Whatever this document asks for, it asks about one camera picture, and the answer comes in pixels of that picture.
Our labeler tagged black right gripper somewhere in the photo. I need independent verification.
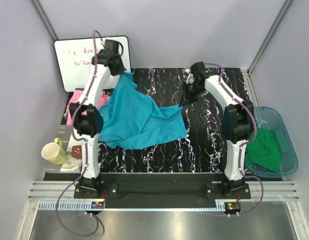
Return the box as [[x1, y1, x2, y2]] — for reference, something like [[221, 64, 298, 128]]
[[179, 82, 204, 108]]

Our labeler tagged teal t shirt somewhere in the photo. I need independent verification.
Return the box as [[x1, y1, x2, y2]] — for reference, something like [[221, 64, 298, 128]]
[[98, 72, 187, 150]]

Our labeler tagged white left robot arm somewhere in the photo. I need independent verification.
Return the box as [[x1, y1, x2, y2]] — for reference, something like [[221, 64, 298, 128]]
[[69, 39, 126, 198]]

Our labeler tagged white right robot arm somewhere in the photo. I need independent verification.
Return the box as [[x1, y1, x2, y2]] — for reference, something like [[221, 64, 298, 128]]
[[179, 61, 257, 198]]

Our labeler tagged pink folded t shirt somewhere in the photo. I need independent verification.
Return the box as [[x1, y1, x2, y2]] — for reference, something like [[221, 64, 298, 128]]
[[66, 89, 113, 126]]

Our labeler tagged white dry erase board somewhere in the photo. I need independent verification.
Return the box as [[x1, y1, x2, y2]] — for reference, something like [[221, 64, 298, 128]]
[[54, 35, 131, 93]]

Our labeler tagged black white manual booklet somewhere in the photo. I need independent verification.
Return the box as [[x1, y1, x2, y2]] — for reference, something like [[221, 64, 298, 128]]
[[44, 125, 82, 173]]

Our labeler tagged teal plastic basin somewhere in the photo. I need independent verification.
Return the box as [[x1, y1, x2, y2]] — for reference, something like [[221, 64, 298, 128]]
[[244, 106, 299, 178]]

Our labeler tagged green t shirt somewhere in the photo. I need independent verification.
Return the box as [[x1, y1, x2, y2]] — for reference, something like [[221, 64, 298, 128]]
[[245, 128, 281, 173]]

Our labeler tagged brown cube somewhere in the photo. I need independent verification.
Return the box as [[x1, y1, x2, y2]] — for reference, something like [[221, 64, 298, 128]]
[[71, 145, 83, 159]]

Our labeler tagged yellow green mug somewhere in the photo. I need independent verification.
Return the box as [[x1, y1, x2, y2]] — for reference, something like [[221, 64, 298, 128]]
[[41, 138, 67, 166]]

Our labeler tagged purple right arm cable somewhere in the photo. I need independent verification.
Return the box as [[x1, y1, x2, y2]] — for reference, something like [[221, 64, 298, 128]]
[[201, 62, 265, 218]]

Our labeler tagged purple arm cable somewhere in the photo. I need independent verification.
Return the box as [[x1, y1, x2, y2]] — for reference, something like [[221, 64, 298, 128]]
[[201, 62, 265, 218], [55, 29, 107, 238]]

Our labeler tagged aluminium frame rail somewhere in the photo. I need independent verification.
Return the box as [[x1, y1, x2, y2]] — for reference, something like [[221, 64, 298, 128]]
[[28, 181, 299, 202]]

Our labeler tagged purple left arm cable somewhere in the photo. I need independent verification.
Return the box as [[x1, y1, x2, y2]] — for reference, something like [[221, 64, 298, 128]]
[[55, 29, 107, 238]]

